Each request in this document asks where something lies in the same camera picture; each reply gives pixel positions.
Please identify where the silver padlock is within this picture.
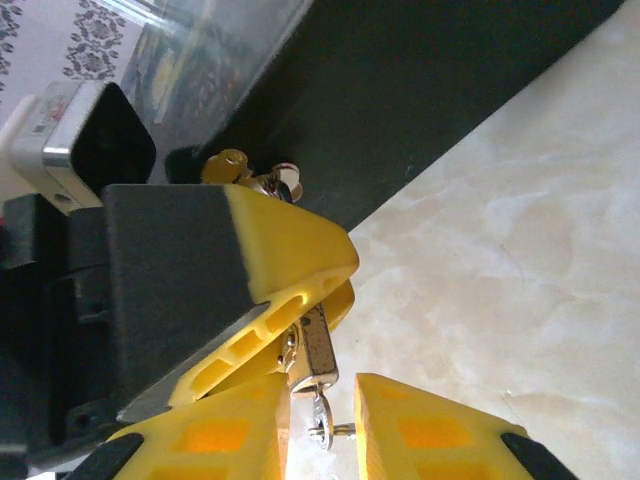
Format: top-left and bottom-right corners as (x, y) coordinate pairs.
(278, 303), (341, 399)

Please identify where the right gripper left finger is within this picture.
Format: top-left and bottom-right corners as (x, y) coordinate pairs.
(62, 373), (294, 480)

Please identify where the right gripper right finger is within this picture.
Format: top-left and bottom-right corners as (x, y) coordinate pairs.
(353, 372), (579, 480)

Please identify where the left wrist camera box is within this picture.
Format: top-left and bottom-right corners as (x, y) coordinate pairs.
(0, 81), (159, 217)

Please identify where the silver key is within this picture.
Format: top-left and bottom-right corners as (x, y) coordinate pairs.
(305, 389), (358, 452)

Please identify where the starry night print box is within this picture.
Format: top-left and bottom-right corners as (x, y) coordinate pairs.
(117, 0), (629, 234)

